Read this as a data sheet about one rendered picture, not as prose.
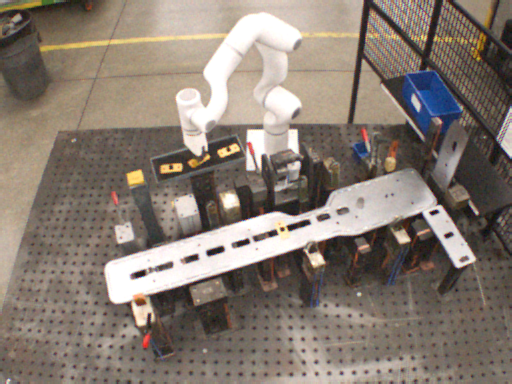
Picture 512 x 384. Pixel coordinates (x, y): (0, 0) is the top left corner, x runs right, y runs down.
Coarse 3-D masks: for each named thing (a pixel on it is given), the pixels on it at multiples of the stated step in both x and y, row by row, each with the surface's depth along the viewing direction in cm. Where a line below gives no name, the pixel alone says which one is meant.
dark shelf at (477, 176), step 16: (384, 80) 239; (400, 80) 239; (400, 96) 232; (416, 128) 220; (464, 160) 206; (480, 160) 205; (464, 176) 200; (480, 176) 200; (496, 176) 200; (480, 192) 195; (496, 192) 194; (480, 208) 190; (496, 208) 189
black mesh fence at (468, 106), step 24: (408, 0) 228; (384, 24) 260; (432, 24) 214; (456, 24) 199; (480, 24) 183; (360, 48) 295; (408, 48) 244; (504, 48) 173; (360, 72) 311; (384, 72) 278; (480, 72) 194; (504, 72) 179; (456, 96) 215; (480, 96) 199; (480, 120) 203; (480, 144) 210; (504, 168) 198; (504, 216) 207; (504, 240) 211
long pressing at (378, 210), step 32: (352, 192) 201; (384, 192) 200; (416, 192) 200; (256, 224) 193; (288, 224) 193; (320, 224) 192; (352, 224) 191; (384, 224) 191; (128, 256) 186; (160, 256) 186; (224, 256) 185; (256, 256) 184; (128, 288) 178; (160, 288) 178
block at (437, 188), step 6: (432, 174) 205; (432, 180) 205; (438, 180) 203; (432, 186) 207; (438, 186) 202; (432, 192) 209; (438, 192) 203; (444, 192) 199; (438, 198) 204; (438, 204) 207; (432, 210) 213; (438, 210) 211; (420, 216) 226; (426, 222) 222
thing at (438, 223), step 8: (432, 208) 194; (440, 208) 194; (424, 216) 192; (432, 216) 192; (440, 216) 192; (448, 216) 192; (432, 224) 190; (440, 224) 190; (448, 224) 189; (440, 232) 187; (448, 232) 187; (456, 232) 187; (440, 240) 185; (448, 240) 185; (456, 240) 185; (464, 240) 184; (448, 248) 183; (456, 248) 182; (464, 248) 182; (448, 256) 182; (456, 256) 180; (472, 256) 180; (456, 264) 178; (464, 264) 178
